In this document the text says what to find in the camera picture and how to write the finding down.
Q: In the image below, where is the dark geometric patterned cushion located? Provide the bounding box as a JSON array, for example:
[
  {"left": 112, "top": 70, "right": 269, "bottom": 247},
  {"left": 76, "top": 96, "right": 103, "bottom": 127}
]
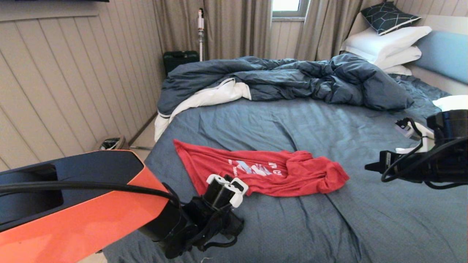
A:
[{"left": 360, "top": 2, "right": 421, "bottom": 36}]

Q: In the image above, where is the bronze trash bin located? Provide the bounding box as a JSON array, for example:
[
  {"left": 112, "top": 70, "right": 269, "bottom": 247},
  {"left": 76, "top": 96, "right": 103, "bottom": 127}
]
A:
[{"left": 98, "top": 136, "right": 127, "bottom": 151}]

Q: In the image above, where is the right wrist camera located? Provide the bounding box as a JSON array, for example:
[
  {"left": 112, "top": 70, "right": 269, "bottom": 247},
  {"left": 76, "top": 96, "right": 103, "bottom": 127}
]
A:
[{"left": 395, "top": 110, "right": 468, "bottom": 154}]

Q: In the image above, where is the white stick vacuum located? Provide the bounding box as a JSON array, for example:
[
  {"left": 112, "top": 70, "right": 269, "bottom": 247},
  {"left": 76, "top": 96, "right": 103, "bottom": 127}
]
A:
[{"left": 197, "top": 8, "right": 204, "bottom": 62}]

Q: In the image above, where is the red printed t-shirt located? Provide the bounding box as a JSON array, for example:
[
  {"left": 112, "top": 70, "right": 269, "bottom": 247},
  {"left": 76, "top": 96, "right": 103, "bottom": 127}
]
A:
[{"left": 173, "top": 139, "right": 350, "bottom": 198}]

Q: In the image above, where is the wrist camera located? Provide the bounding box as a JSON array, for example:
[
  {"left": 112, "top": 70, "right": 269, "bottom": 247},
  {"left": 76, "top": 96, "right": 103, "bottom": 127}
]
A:
[
  {"left": 395, "top": 110, "right": 468, "bottom": 154},
  {"left": 206, "top": 174, "right": 249, "bottom": 209}
]

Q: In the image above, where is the black hard case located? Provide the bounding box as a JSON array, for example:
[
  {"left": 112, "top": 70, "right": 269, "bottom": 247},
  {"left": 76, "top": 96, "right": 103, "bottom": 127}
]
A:
[{"left": 163, "top": 50, "right": 200, "bottom": 77}]

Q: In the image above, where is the white pillow at bed edge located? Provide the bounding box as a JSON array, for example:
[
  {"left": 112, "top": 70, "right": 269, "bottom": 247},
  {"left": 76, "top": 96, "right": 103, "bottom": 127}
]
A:
[{"left": 433, "top": 95, "right": 468, "bottom": 112}]

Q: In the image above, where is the wide beige curtain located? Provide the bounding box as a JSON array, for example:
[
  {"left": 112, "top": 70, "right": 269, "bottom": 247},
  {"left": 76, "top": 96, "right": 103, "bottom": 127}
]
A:
[{"left": 153, "top": 0, "right": 273, "bottom": 61}]

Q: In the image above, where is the window with grey frame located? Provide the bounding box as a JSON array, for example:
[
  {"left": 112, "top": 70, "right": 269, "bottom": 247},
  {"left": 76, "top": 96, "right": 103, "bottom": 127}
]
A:
[{"left": 272, "top": 0, "right": 309, "bottom": 22}]

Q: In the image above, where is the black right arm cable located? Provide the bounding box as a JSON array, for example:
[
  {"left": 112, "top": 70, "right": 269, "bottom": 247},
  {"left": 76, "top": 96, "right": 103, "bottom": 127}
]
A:
[{"left": 381, "top": 118, "right": 468, "bottom": 190}]

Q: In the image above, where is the beige headboard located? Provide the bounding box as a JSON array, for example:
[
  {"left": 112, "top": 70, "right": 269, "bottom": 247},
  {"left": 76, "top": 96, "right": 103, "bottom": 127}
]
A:
[{"left": 346, "top": 13, "right": 468, "bottom": 96}]

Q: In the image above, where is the blue headboard cushion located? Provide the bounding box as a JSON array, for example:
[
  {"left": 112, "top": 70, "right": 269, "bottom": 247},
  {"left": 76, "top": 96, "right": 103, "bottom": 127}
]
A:
[{"left": 413, "top": 31, "right": 468, "bottom": 86}]

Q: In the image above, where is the dark blue duvet white lining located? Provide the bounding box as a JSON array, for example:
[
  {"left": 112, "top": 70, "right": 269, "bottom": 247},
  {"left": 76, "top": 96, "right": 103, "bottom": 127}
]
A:
[{"left": 154, "top": 54, "right": 414, "bottom": 142}]

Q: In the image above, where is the large white pillow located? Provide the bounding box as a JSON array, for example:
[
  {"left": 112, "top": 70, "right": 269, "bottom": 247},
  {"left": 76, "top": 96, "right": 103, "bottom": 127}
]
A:
[{"left": 340, "top": 27, "right": 432, "bottom": 65}]

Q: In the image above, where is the flat white pillow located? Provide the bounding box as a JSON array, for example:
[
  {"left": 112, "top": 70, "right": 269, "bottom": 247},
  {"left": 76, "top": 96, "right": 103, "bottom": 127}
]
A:
[{"left": 382, "top": 66, "right": 412, "bottom": 76}]

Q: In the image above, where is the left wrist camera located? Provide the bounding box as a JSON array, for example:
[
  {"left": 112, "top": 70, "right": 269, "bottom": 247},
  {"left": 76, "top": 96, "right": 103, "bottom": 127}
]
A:
[{"left": 206, "top": 174, "right": 249, "bottom": 209}]

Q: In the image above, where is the medium white pillow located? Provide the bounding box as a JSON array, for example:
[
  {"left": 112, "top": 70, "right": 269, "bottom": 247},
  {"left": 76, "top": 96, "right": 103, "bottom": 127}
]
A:
[{"left": 373, "top": 46, "right": 422, "bottom": 70}]

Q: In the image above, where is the narrow beige curtain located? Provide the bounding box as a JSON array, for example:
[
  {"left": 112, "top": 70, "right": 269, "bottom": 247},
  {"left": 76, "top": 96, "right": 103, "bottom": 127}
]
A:
[{"left": 294, "top": 0, "right": 386, "bottom": 62}]

